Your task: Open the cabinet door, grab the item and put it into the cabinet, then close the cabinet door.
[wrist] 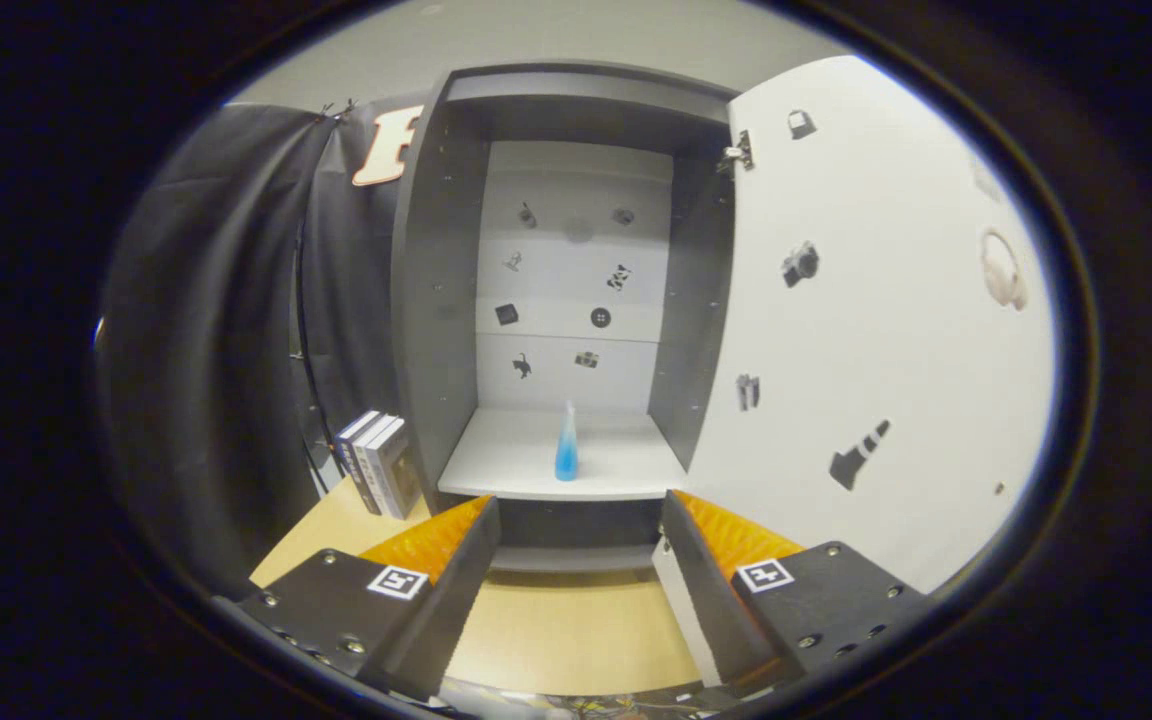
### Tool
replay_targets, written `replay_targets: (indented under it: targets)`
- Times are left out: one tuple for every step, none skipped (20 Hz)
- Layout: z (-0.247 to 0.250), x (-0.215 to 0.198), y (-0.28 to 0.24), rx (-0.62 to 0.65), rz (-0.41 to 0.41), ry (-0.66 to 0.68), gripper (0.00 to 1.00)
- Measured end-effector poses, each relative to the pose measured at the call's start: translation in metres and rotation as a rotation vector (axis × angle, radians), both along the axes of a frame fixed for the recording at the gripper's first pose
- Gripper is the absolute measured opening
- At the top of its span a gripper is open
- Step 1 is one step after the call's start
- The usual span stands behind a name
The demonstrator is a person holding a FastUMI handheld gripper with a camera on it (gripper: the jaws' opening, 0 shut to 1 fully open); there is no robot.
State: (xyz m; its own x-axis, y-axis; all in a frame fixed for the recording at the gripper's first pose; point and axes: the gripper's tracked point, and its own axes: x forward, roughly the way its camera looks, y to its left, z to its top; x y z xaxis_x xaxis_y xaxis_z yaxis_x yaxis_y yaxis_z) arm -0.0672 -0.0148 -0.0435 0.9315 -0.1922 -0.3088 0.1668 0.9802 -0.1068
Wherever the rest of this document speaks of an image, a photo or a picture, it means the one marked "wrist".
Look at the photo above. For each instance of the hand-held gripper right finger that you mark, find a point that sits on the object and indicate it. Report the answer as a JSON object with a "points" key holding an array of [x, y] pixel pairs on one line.
{"points": [[716, 600]]}

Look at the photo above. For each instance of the black backdrop cloth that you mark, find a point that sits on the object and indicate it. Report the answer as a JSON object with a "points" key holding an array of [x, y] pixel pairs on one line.
{"points": [[216, 350]]}

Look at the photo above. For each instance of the pale grey cabinet door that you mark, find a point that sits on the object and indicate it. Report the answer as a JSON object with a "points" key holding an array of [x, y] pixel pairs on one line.
{"points": [[886, 350]]}

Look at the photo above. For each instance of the metal door hinge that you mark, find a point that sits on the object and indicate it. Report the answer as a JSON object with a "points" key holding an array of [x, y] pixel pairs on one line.
{"points": [[739, 152]]}

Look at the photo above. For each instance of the cone-shaped plastic bottle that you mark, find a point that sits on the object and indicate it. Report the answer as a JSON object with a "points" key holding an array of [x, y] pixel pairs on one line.
{"points": [[566, 460]]}

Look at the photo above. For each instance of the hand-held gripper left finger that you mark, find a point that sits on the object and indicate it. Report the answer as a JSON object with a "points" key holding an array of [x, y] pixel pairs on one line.
{"points": [[451, 610]]}

